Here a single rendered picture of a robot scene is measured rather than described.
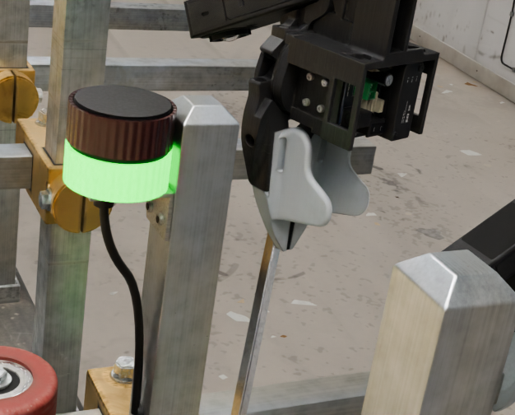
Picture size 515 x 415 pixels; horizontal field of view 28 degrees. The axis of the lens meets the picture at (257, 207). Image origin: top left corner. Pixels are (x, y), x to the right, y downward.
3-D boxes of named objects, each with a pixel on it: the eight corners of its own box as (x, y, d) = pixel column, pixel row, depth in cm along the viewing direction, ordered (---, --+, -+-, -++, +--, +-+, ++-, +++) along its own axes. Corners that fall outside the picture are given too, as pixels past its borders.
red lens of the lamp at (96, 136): (152, 120, 62) (155, 85, 61) (187, 158, 57) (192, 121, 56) (53, 122, 59) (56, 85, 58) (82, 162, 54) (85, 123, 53)
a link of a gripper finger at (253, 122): (249, 196, 64) (270, 58, 60) (232, 187, 65) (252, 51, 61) (301, 183, 67) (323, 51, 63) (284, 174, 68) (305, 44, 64)
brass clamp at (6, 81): (14, 81, 116) (16, 37, 114) (43, 123, 105) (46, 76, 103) (-43, 81, 113) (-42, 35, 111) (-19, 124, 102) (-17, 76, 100)
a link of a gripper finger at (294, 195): (303, 289, 64) (328, 151, 60) (238, 251, 67) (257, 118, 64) (336, 277, 66) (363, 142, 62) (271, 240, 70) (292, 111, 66)
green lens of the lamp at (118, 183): (148, 159, 63) (151, 125, 62) (183, 200, 58) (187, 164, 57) (51, 162, 60) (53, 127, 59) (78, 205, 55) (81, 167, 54)
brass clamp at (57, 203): (73, 168, 95) (77, 116, 93) (118, 232, 84) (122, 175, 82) (6, 170, 93) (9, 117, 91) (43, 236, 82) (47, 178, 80)
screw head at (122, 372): (134, 366, 76) (136, 352, 75) (143, 381, 74) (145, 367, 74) (107, 369, 75) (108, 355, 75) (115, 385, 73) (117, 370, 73)
